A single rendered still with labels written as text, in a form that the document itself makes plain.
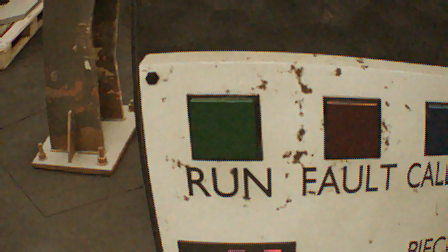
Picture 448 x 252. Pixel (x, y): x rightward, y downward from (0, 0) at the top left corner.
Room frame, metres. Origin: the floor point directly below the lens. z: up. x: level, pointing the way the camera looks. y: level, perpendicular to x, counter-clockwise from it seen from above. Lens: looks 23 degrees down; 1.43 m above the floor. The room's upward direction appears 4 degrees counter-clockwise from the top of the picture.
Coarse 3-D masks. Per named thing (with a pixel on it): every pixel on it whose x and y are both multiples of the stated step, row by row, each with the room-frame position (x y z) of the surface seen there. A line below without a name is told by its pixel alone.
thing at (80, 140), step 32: (64, 0) 3.12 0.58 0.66; (96, 0) 3.40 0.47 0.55; (64, 32) 3.12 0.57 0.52; (96, 32) 3.40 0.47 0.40; (64, 64) 3.12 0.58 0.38; (96, 64) 3.40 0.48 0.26; (64, 96) 3.12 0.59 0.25; (96, 96) 3.09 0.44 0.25; (64, 128) 3.13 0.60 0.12; (96, 128) 3.09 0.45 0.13; (128, 128) 3.30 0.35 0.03; (64, 160) 3.04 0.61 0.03; (96, 160) 3.03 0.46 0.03
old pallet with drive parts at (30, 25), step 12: (36, 12) 5.07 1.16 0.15; (12, 24) 5.00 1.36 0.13; (24, 24) 4.83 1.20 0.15; (36, 24) 5.05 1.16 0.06; (0, 36) 4.76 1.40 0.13; (12, 36) 4.60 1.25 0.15; (24, 36) 4.94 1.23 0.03; (0, 48) 4.41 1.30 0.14; (12, 48) 4.75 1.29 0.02; (0, 60) 4.41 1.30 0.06
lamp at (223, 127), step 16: (192, 112) 0.54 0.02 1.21; (208, 112) 0.54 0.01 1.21; (224, 112) 0.54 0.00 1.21; (240, 112) 0.53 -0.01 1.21; (208, 128) 0.54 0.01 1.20; (224, 128) 0.54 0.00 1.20; (240, 128) 0.53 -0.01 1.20; (208, 144) 0.54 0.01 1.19; (224, 144) 0.54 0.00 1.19; (240, 144) 0.53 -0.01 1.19; (256, 144) 0.53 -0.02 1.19
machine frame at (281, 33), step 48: (144, 0) 0.57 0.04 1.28; (192, 0) 0.56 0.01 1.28; (240, 0) 0.56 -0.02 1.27; (288, 0) 0.55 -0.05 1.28; (336, 0) 0.54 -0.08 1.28; (384, 0) 0.54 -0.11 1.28; (432, 0) 0.53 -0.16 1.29; (144, 48) 0.57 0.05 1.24; (192, 48) 0.56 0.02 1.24; (240, 48) 0.56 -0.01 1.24; (288, 48) 0.55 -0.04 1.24; (336, 48) 0.55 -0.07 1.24; (384, 48) 0.54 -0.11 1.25; (432, 48) 0.53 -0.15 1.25; (144, 144) 0.57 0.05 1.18
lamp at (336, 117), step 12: (336, 108) 0.52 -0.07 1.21; (348, 108) 0.52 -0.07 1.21; (360, 108) 0.52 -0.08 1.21; (372, 108) 0.52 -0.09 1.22; (336, 120) 0.52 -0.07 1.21; (348, 120) 0.52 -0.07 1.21; (360, 120) 0.52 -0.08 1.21; (372, 120) 0.52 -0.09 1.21; (336, 132) 0.52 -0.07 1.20; (348, 132) 0.52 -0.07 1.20; (360, 132) 0.52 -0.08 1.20; (372, 132) 0.52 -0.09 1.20; (336, 144) 0.52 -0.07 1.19; (348, 144) 0.52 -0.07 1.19; (360, 144) 0.52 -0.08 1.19; (372, 144) 0.52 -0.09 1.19; (336, 156) 0.52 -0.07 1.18; (348, 156) 0.52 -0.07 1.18; (372, 156) 0.52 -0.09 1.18
